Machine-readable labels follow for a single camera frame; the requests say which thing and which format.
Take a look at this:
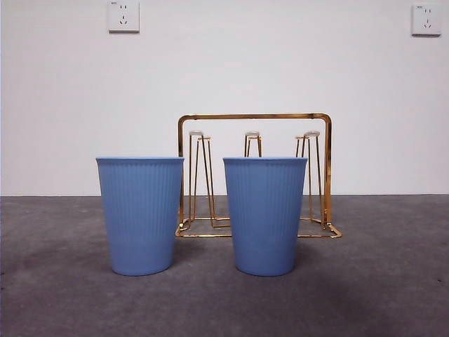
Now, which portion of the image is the blue ribbed plastic cup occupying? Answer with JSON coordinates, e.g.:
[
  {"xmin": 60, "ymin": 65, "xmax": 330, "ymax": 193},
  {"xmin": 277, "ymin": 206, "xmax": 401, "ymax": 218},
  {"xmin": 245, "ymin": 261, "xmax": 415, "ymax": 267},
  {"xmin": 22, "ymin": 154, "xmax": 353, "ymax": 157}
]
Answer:
[
  {"xmin": 95, "ymin": 156, "xmax": 185, "ymax": 277},
  {"xmin": 222, "ymin": 157, "xmax": 309, "ymax": 277}
]

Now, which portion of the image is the gold wire cup rack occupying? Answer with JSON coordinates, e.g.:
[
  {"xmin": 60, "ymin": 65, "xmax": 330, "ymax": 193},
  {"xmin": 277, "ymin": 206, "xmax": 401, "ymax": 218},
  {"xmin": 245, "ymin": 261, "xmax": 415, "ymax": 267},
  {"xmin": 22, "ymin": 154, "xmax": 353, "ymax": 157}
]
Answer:
[{"xmin": 174, "ymin": 112, "xmax": 343, "ymax": 239}]

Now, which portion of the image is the white wall socket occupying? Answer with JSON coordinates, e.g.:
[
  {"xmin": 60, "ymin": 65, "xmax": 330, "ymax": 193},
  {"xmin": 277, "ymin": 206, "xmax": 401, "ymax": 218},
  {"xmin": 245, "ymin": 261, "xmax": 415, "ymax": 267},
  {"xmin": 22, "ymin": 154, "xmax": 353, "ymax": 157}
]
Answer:
[
  {"xmin": 107, "ymin": 0, "xmax": 140, "ymax": 34},
  {"xmin": 410, "ymin": 4, "xmax": 442, "ymax": 37}
]

